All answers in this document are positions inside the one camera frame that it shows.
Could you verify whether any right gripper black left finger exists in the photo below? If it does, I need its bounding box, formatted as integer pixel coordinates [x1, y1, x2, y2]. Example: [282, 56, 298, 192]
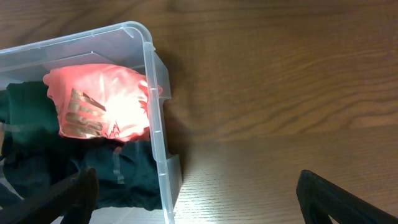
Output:
[1, 167, 99, 224]

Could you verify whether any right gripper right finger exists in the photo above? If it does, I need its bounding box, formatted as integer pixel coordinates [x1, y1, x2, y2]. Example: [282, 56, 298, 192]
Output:
[296, 170, 397, 224]

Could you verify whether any black shirt with tape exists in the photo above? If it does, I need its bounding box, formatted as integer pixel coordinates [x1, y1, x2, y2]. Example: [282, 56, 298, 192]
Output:
[3, 152, 79, 198]

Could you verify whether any navy blue shirt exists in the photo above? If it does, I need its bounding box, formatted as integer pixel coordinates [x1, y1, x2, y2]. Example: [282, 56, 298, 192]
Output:
[70, 141, 162, 211]

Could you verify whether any coral pink printed t-shirt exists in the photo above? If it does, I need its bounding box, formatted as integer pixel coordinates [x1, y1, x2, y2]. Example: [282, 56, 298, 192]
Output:
[43, 63, 150, 142]

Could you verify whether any dark green shirt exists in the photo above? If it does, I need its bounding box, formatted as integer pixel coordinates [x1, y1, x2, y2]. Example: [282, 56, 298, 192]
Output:
[1, 82, 60, 157]

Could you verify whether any clear plastic storage bin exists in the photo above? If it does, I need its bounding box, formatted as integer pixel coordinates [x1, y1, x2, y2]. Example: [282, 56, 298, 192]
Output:
[1, 21, 182, 224]

